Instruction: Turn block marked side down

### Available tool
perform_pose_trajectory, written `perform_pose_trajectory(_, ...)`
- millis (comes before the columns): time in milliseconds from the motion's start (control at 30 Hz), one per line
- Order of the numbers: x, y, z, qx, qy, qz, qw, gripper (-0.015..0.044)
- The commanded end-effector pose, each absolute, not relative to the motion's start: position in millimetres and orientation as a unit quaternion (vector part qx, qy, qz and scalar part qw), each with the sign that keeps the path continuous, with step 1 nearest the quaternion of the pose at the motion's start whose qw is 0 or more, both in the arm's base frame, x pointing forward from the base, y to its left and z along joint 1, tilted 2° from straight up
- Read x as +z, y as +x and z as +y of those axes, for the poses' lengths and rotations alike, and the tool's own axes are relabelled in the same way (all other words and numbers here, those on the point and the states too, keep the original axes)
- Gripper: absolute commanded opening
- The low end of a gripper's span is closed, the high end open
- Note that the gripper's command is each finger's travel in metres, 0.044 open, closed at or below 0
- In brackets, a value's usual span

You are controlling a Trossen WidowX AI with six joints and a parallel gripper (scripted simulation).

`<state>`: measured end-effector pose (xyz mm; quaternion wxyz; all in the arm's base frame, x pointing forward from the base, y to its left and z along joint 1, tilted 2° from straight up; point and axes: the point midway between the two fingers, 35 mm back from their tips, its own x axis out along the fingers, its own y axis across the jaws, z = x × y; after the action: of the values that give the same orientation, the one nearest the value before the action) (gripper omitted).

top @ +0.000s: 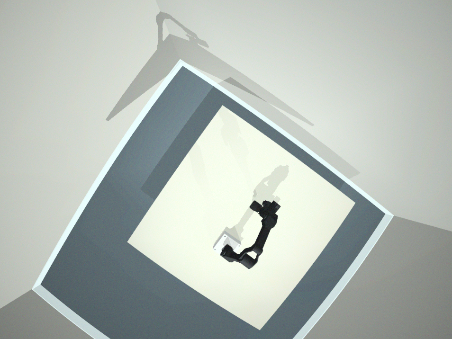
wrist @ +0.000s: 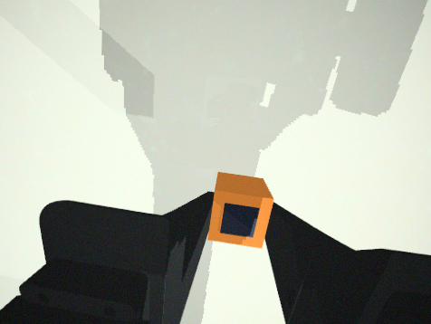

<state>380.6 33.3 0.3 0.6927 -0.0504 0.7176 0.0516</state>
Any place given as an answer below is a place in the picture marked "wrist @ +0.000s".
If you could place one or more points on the orange block with dark square mark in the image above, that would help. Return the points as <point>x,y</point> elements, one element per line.
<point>241,210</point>

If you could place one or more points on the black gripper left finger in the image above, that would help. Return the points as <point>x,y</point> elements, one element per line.
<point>166,247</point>

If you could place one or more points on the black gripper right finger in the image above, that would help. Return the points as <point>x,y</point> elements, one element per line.
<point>322,281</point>

